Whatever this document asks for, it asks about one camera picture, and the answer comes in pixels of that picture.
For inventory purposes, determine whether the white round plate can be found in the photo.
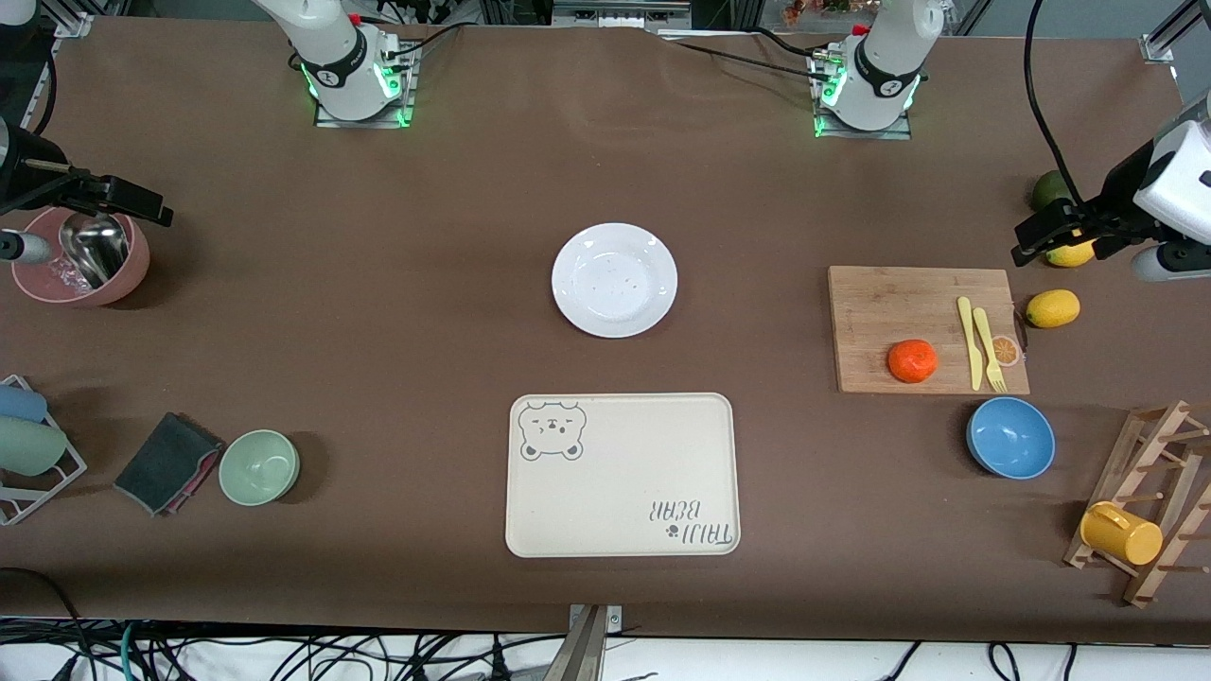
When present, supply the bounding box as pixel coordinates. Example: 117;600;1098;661
552;223;678;339

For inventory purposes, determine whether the pink bowl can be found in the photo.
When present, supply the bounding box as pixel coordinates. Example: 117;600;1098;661
11;206;150;307

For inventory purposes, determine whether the yellow mug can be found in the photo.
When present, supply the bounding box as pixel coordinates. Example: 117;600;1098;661
1079;501;1164;567

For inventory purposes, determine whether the wooden peg rack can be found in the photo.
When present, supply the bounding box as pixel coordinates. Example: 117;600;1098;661
1063;399;1211;608

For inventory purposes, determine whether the cream tray with bear print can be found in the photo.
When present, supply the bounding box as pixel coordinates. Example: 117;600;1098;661
505;393;741;558

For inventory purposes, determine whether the stainless steel cup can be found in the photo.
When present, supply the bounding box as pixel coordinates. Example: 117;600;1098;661
59;212;131;289

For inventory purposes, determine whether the light blue cup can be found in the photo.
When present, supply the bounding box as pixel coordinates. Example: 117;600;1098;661
0;384;48;424

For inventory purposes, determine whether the orange slice charm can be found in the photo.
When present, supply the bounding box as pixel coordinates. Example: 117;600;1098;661
991;307;1028;369

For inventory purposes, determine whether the pale green bowl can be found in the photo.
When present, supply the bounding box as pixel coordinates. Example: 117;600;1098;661
219;429;301;507

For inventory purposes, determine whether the dark green lime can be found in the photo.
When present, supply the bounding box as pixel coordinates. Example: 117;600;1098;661
1031;170;1075;211

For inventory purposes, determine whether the aluminium profile bar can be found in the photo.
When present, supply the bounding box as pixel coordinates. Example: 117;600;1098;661
552;603;625;681

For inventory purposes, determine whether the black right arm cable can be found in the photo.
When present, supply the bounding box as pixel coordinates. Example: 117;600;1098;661
33;28;60;133

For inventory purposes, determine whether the orange fruit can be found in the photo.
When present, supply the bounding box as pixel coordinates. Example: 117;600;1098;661
887;340;939;384

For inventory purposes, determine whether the grey power strip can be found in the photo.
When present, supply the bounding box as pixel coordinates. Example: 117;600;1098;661
553;0;692;29

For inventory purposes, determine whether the dark grey folded cloth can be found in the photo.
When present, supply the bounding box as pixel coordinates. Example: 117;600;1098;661
114;412;226;517

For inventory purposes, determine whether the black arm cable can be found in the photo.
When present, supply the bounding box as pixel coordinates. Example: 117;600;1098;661
33;28;60;133
1025;0;1084;204

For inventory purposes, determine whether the yellow plastic fork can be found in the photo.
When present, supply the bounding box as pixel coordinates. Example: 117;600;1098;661
973;306;1008;393

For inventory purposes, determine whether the black floor cable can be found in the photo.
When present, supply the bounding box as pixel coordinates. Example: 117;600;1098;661
0;566;96;681

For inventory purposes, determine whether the blue bowl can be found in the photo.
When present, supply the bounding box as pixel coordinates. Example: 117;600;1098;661
966;396;1056;480

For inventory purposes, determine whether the pale green cup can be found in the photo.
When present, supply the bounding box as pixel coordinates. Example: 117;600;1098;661
0;416;69;477

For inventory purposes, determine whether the black base cable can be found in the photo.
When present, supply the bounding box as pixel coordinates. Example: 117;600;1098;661
658;33;838;81
383;21;474;60

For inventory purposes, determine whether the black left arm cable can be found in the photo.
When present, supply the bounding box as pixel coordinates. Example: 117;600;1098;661
1025;0;1084;204

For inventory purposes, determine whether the white wire rack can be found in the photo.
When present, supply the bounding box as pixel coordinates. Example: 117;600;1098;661
0;375;88;527

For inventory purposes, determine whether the yellow plastic knife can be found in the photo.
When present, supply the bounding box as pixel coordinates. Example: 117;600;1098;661
957;296;985;392

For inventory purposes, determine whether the wooden cutting board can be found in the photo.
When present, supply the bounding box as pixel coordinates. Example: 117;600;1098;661
829;266;1030;394

